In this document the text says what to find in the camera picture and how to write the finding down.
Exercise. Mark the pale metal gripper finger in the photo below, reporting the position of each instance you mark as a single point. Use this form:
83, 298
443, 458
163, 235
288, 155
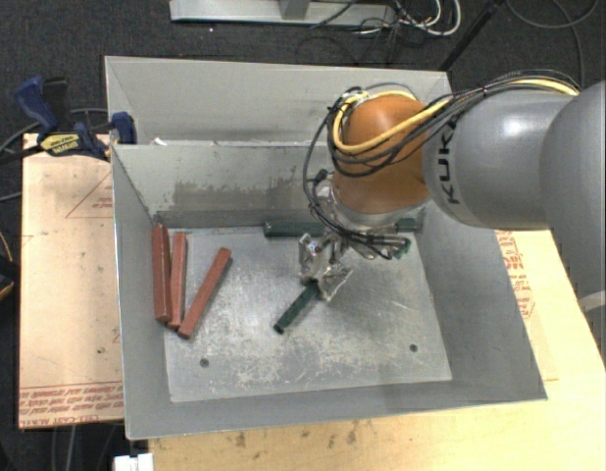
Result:
309, 258
335, 282

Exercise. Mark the dark green block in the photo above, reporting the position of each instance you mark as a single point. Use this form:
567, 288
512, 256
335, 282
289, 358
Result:
294, 312
286, 228

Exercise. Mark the grey metal bin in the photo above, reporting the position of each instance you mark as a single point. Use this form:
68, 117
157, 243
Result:
264, 361

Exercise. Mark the red-brown flat block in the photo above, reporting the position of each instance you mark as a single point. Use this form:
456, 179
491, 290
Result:
177, 282
205, 295
161, 273

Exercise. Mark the brown cardboard board, red print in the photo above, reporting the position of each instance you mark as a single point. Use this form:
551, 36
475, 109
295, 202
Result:
67, 287

